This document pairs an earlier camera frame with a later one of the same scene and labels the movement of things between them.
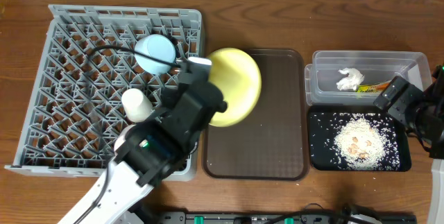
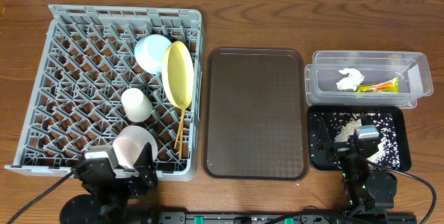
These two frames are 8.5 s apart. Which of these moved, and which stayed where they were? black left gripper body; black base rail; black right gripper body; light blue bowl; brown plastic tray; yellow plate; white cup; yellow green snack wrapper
Moved: black left gripper body; yellow plate; black right gripper body
Stayed: light blue bowl; yellow green snack wrapper; brown plastic tray; white cup; black base rail
